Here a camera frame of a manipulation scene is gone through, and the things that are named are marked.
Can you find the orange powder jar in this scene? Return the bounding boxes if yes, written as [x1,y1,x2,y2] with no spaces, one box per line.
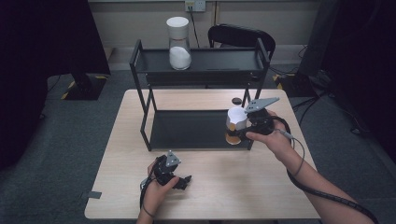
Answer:
[224,106,250,147]

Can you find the hand-held gripper black cable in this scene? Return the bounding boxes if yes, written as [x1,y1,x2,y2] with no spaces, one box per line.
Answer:
[138,176,157,210]
[270,115,379,224]

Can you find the black metal two-tier rack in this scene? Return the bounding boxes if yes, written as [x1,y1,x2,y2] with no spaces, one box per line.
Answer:
[129,37,271,152]

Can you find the white powder jar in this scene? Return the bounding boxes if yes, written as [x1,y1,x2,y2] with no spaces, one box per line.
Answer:
[165,16,192,71]

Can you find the person's left hand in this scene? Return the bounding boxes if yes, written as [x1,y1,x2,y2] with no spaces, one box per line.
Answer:
[141,160,181,216]

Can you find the right hand-held gripper black cable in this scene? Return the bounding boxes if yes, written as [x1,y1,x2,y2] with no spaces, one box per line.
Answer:
[270,115,379,224]

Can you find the white wall socket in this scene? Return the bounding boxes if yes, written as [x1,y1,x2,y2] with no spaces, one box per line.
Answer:
[184,0,207,13]

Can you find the black floor cables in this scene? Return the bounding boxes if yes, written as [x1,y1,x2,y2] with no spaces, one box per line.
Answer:
[290,88,372,135]

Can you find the left hand-held gripper black cable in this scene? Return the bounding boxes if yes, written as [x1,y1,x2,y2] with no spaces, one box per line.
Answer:
[138,176,157,210]

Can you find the person's right hand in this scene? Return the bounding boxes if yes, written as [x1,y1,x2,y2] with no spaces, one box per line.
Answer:
[246,111,295,162]

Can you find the black stand base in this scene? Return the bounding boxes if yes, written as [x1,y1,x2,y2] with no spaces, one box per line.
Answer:
[273,73,316,98]
[60,73,108,101]

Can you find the black power cable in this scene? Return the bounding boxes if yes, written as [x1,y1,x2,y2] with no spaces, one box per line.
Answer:
[188,6,201,49]

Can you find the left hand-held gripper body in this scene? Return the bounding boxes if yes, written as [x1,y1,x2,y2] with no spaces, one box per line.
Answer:
[152,149,185,188]

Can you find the black curtain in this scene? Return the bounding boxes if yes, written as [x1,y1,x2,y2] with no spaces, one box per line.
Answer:
[320,0,396,155]
[0,0,111,171]

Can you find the thin grey plug cable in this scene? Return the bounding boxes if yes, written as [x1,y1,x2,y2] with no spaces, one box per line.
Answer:
[276,129,306,178]

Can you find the grey tape piece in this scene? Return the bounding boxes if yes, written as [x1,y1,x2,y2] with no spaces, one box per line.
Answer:
[81,190,103,201]

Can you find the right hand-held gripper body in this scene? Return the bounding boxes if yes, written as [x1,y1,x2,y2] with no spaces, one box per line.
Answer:
[245,96,280,136]

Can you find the black chair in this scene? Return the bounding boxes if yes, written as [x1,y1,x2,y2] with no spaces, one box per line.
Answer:
[207,23,276,61]

